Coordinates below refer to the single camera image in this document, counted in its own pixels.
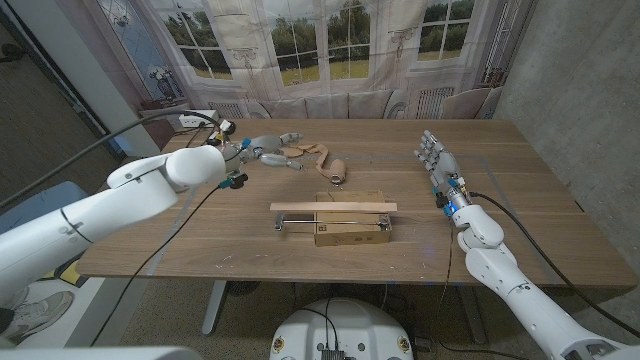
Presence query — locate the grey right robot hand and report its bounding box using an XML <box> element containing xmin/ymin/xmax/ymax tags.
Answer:
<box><xmin>413</xmin><ymin>129</ymin><xmax>464</xmax><ymax>197</ymax></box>

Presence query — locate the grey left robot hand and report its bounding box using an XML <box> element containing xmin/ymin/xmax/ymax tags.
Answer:
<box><xmin>222</xmin><ymin>131</ymin><xmax>307</xmax><ymax>173</ymax></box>

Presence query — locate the tan elastic arm wrap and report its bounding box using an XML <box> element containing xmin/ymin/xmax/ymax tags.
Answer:
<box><xmin>279</xmin><ymin>143</ymin><xmax>348</xmax><ymax>185</ymax></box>

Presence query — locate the long wooden bar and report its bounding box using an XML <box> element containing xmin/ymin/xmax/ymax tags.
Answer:
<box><xmin>269</xmin><ymin>201</ymin><xmax>399</xmax><ymax>214</ymax></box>

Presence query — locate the flat cardboard box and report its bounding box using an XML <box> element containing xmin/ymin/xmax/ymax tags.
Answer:
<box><xmin>313</xmin><ymin>190</ymin><xmax>393</xmax><ymax>248</ymax></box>

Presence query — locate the white power strip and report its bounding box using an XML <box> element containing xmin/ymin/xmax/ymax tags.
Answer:
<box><xmin>178</xmin><ymin>109</ymin><xmax>220</xmax><ymax>129</ymax></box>

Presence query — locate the printed window backdrop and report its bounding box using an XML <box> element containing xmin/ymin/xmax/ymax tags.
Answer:
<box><xmin>94</xmin><ymin>0</ymin><xmax>539</xmax><ymax>121</ymax></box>

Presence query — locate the grey table leg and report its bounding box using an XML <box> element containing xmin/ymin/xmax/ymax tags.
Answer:
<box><xmin>457</xmin><ymin>285</ymin><xmax>489</xmax><ymax>346</ymax></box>
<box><xmin>201</xmin><ymin>279</ymin><xmax>229</xmax><ymax>336</ymax></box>

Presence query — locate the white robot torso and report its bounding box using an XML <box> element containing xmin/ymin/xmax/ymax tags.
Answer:
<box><xmin>268</xmin><ymin>298</ymin><xmax>415</xmax><ymax>360</ymax></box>

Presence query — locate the grey sneaker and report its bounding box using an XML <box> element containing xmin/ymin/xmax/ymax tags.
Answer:
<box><xmin>0</xmin><ymin>289</ymin><xmax>75</xmax><ymax>342</ymax></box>

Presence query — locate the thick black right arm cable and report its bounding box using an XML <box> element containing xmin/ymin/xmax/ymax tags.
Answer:
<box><xmin>469</xmin><ymin>191</ymin><xmax>640</xmax><ymax>339</ymax></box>

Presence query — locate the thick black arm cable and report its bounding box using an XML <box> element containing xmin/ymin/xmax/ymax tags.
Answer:
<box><xmin>0</xmin><ymin>109</ymin><xmax>224</xmax><ymax>209</ymax></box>
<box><xmin>469</xmin><ymin>191</ymin><xmax>640</xmax><ymax>339</ymax></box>

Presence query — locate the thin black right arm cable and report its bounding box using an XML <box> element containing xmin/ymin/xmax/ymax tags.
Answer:
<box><xmin>435</xmin><ymin>219</ymin><xmax>531</xmax><ymax>360</ymax></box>

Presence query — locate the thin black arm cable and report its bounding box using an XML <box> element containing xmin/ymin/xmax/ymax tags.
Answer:
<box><xmin>88</xmin><ymin>183</ymin><xmax>222</xmax><ymax>347</ymax></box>
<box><xmin>435</xmin><ymin>219</ymin><xmax>531</xmax><ymax>360</ymax></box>

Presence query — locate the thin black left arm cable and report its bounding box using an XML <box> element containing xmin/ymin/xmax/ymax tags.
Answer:
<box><xmin>88</xmin><ymin>183</ymin><xmax>222</xmax><ymax>347</ymax></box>

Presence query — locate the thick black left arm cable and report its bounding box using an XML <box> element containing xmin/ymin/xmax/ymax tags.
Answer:
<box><xmin>0</xmin><ymin>109</ymin><xmax>224</xmax><ymax>209</ymax></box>

